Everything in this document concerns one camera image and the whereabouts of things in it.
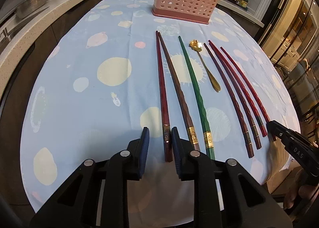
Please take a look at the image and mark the dark red chopstick gold band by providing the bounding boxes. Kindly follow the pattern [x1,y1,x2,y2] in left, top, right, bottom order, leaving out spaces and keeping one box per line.
[155,31,173,162]

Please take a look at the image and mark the green chopstick gold band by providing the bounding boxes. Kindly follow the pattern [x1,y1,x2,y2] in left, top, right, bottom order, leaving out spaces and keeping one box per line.
[178,35,215,160]

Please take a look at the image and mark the brown chopstick gold band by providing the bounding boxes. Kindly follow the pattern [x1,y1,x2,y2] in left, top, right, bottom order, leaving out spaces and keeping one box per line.
[156,31,200,151]

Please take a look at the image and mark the dark maroon chopstick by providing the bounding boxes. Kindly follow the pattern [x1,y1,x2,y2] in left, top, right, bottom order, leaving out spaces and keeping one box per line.
[203,42,255,159]

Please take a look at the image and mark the bright red chopstick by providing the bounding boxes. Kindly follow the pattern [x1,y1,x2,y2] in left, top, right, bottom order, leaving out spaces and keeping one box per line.
[220,47,270,137]

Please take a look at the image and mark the gold flower-handled spoon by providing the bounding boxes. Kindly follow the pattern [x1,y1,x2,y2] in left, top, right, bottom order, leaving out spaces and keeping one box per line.
[189,39,221,92]

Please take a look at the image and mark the blue polka dot tablecloth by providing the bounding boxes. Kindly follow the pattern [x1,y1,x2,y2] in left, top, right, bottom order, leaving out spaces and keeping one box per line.
[21,0,300,221]

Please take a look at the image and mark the seasoning jars on tray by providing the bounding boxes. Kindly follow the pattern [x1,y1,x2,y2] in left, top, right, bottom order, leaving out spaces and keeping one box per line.
[236,0,249,9]

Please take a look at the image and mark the stainless steel pot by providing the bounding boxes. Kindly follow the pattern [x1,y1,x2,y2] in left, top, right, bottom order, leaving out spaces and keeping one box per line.
[16,0,47,19]

